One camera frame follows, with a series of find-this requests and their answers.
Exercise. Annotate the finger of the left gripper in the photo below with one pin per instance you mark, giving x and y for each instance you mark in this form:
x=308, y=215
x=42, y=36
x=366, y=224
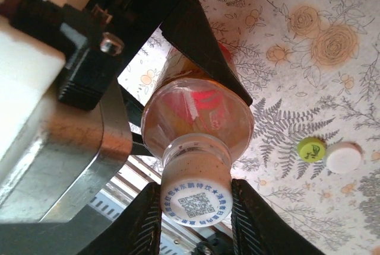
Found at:
x=207, y=53
x=138, y=148

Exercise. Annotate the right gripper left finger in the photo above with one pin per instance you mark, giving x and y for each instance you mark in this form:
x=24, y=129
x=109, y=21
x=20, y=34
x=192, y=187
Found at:
x=139, y=228

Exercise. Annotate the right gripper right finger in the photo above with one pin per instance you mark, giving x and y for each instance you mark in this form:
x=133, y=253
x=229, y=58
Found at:
x=255, y=228

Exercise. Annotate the pink drink bottle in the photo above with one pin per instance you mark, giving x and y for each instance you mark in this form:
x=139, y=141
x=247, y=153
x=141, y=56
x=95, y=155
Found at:
x=190, y=118

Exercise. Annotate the white cap blue print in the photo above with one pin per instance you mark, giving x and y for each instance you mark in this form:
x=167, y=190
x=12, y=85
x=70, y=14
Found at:
x=196, y=201

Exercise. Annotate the green bottle cap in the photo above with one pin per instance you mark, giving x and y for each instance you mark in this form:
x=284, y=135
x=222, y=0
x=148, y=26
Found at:
x=311, y=148

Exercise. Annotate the plain white bottle cap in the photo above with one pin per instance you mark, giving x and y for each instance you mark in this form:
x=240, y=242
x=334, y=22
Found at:
x=344, y=157

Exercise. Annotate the floral table cloth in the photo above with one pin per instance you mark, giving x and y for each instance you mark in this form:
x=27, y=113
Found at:
x=297, y=59

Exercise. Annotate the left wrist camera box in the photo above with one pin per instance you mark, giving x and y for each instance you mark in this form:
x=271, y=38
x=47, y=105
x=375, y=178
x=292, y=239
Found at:
x=35, y=118

